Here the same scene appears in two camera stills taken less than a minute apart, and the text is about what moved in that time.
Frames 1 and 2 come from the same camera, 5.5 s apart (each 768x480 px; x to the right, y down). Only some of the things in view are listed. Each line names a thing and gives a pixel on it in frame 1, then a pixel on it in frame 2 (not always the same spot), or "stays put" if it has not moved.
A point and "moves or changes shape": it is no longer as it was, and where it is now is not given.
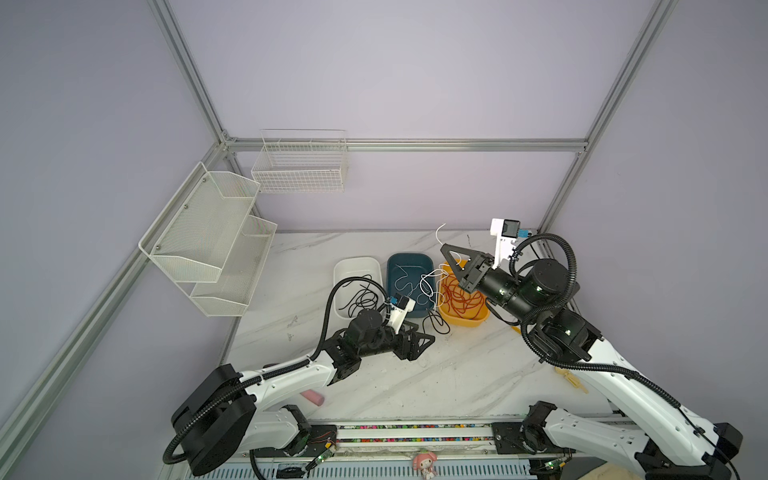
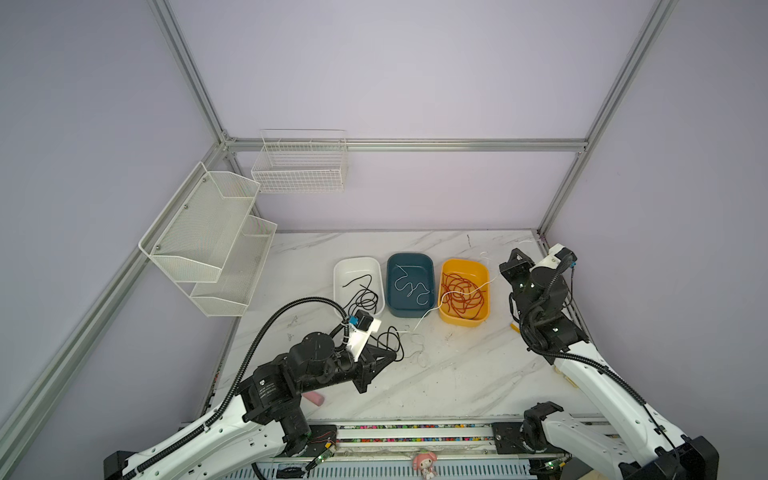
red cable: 463,304 stays put
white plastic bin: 353,297 stays put
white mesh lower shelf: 230,295 stays put
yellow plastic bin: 457,304 stays put
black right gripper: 483,260 → 512,265
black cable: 432,319 moves or changes shape
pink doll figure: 424,462 stays put
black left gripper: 412,352 → 369,367
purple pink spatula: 313,397 stays put
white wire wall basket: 301,160 stays put
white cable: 436,270 moves or changes shape
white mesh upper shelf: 194,238 stays put
